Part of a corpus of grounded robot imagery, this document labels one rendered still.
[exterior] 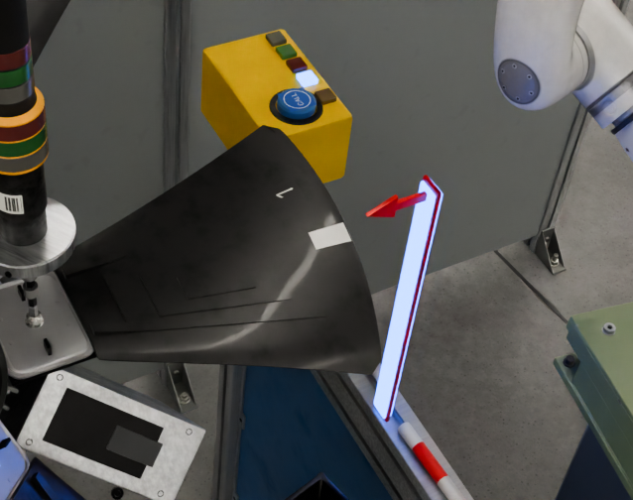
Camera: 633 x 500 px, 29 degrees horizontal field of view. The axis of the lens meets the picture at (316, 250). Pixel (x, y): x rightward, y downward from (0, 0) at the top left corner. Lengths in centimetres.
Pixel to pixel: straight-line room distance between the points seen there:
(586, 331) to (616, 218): 162
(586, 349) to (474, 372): 125
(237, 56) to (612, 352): 50
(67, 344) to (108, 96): 92
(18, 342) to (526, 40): 52
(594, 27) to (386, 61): 86
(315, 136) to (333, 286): 32
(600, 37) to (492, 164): 120
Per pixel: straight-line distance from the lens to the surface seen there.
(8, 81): 76
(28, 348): 93
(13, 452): 99
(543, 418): 243
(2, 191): 82
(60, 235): 86
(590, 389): 124
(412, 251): 111
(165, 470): 109
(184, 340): 93
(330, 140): 129
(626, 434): 120
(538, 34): 114
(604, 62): 121
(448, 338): 250
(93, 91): 179
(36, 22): 89
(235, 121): 131
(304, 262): 98
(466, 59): 214
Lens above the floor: 191
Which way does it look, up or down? 47 degrees down
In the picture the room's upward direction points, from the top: 8 degrees clockwise
